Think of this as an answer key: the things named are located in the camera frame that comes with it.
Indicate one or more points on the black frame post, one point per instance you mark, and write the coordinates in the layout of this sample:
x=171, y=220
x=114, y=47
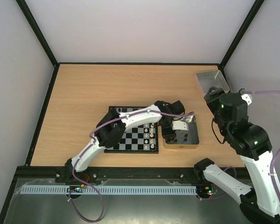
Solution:
x=37, y=31
x=242, y=30

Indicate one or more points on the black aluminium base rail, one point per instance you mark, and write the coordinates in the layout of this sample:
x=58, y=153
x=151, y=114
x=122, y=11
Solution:
x=96, y=174

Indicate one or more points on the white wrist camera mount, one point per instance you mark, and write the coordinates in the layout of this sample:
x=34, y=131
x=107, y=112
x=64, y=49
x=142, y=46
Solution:
x=180, y=125
x=245, y=96

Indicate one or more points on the gold metal tin tray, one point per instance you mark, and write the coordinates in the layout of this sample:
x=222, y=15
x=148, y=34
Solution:
x=185, y=139

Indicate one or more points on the white chess piece row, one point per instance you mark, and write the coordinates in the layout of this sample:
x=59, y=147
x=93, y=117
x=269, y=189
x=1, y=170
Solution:
x=149, y=137

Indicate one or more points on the white slotted cable duct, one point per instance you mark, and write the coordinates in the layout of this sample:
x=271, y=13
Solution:
x=108, y=190

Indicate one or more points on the black frame post right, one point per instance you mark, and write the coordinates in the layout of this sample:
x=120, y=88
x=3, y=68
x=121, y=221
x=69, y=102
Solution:
x=242, y=30

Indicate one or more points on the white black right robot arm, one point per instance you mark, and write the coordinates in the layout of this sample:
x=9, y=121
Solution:
x=259, y=203

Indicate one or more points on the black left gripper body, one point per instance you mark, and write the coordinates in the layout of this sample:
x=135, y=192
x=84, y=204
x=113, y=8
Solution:
x=165, y=134

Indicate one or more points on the black white chess board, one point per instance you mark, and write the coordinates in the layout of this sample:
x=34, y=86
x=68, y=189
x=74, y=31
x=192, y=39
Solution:
x=132, y=142

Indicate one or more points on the black frame post left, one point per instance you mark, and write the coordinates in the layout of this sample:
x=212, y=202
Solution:
x=37, y=31

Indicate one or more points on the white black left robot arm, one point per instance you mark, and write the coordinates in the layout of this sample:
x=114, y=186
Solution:
x=110, y=130

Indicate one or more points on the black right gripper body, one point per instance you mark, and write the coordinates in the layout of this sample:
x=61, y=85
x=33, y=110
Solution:
x=211, y=95

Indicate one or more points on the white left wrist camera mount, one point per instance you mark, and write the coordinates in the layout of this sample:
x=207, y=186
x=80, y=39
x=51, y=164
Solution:
x=180, y=125

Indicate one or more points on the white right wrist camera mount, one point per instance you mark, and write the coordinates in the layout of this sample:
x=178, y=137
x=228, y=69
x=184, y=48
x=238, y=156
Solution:
x=245, y=96

